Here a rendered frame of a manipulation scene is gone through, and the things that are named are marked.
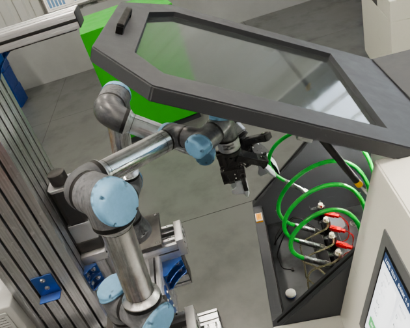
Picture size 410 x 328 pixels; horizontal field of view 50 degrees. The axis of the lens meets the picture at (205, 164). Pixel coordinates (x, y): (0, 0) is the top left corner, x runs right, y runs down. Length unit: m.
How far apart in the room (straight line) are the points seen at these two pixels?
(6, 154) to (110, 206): 0.40
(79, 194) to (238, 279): 2.02
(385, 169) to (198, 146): 0.53
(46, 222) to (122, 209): 0.42
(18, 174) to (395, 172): 1.02
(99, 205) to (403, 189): 0.70
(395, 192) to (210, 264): 2.25
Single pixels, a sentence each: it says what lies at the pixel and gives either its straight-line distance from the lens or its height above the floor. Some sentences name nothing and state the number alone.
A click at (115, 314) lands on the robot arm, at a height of 1.21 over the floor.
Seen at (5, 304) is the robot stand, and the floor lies 1.23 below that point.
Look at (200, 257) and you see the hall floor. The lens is 3.26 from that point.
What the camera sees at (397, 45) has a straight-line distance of 4.36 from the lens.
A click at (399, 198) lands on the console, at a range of 1.05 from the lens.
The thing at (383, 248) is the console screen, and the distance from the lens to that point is 1.14.
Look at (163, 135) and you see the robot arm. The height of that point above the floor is 1.60.
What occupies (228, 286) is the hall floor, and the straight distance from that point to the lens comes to 3.01.
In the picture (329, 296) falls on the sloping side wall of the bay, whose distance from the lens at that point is 1.47.
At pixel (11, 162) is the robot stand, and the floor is 1.71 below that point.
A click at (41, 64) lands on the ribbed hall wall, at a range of 8.27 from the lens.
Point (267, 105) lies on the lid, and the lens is 1.06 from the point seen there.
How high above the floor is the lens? 2.22
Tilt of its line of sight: 32 degrees down
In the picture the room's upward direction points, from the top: 18 degrees counter-clockwise
